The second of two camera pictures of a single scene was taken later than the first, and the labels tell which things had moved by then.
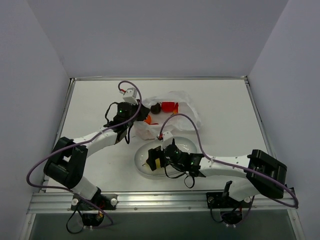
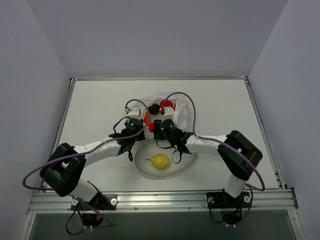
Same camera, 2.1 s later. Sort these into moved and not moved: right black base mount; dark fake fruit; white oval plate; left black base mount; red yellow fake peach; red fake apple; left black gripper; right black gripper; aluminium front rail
Moved: left black gripper; right black gripper; red yellow fake peach
Not moved: left black base mount; right black base mount; white oval plate; dark fake fruit; red fake apple; aluminium front rail
